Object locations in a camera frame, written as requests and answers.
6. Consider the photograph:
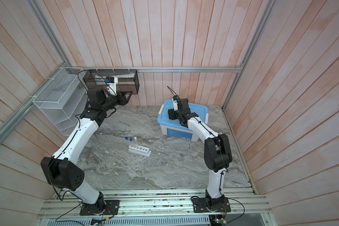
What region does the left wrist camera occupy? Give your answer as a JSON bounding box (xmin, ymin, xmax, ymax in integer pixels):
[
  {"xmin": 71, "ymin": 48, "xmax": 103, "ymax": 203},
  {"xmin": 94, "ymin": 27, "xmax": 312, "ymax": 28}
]
[{"xmin": 105, "ymin": 76, "xmax": 116, "ymax": 84}]

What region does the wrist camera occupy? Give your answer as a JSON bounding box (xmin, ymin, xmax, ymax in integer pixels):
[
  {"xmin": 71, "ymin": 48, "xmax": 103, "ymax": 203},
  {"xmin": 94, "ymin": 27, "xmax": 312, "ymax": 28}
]
[
  {"xmin": 172, "ymin": 95, "xmax": 179, "ymax": 111},
  {"xmin": 105, "ymin": 76, "xmax": 116, "ymax": 84}
]

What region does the black wire mesh basket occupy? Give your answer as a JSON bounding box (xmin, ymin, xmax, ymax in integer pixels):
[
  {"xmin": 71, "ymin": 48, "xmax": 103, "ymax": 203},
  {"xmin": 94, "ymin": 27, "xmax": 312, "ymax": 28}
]
[{"xmin": 80, "ymin": 69, "xmax": 140, "ymax": 95}]

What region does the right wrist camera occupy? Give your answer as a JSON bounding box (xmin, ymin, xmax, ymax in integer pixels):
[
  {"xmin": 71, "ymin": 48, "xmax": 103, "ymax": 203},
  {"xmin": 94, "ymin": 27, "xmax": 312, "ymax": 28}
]
[{"xmin": 172, "ymin": 95, "xmax": 179, "ymax": 111}]

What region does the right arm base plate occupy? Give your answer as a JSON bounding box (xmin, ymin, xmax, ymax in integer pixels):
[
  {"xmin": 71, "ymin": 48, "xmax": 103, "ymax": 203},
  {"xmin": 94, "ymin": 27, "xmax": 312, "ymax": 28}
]
[{"xmin": 190, "ymin": 196, "xmax": 231, "ymax": 213}]

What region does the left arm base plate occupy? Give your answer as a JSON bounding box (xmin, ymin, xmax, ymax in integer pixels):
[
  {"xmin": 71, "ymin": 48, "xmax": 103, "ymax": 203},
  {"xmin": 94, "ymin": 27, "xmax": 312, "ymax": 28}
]
[{"xmin": 80, "ymin": 200, "xmax": 120, "ymax": 216}]

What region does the blue plastic bin lid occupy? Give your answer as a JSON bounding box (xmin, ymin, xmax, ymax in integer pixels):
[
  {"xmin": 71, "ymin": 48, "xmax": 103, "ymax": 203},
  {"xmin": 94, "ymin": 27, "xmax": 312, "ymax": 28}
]
[{"xmin": 157, "ymin": 99, "xmax": 209, "ymax": 131}]

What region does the white test tube rack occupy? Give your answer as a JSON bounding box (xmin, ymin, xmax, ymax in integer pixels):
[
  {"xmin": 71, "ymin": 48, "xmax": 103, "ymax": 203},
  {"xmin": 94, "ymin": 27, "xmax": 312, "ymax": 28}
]
[{"xmin": 129, "ymin": 146, "xmax": 151, "ymax": 157}]

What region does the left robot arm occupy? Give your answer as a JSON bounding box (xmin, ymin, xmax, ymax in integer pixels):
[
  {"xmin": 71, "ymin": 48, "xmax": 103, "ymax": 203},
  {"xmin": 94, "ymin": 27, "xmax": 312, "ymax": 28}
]
[{"xmin": 40, "ymin": 76, "xmax": 132, "ymax": 215}]

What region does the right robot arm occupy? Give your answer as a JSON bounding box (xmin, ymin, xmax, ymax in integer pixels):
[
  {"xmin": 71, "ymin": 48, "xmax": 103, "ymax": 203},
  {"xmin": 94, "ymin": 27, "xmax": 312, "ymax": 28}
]
[{"xmin": 168, "ymin": 95, "xmax": 233, "ymax": 212}]

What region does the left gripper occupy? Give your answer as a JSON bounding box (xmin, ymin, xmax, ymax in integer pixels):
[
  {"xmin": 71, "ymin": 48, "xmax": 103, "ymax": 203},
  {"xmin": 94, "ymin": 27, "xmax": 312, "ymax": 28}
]
[{"xmin": 102, "ymin": 90, "xmax": 134, "ymax": 112}]

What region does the white plastic storage bin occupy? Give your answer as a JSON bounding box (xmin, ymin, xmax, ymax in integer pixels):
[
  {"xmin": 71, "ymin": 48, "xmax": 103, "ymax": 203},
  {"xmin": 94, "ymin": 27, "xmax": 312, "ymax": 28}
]
[{"xmin": 158, "ymin": 106, "xmax": 209, "ymax": 142}]

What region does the white wire mesh shelf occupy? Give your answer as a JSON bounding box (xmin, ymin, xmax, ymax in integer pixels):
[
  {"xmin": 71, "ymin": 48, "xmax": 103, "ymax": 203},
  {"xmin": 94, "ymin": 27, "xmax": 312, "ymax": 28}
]
[{"xmin": 33, "ymin": 67, "xmax": 87, "ymax": 136}]

